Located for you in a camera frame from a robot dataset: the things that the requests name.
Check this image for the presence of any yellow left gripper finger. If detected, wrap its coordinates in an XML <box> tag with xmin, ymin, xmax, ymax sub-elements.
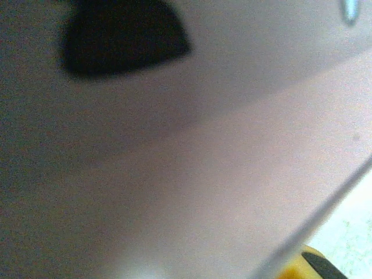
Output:
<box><xmin>277</xmin><ymin>244</ymin><xmax>346</xmax><ymax>279</ymax></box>

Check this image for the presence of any pink box with cartoon print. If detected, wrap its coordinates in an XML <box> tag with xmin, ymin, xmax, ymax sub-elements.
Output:
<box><xmin>0</xmin><ymin>0</ymin><xmax>372</xmax><ymax>279</ymax></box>

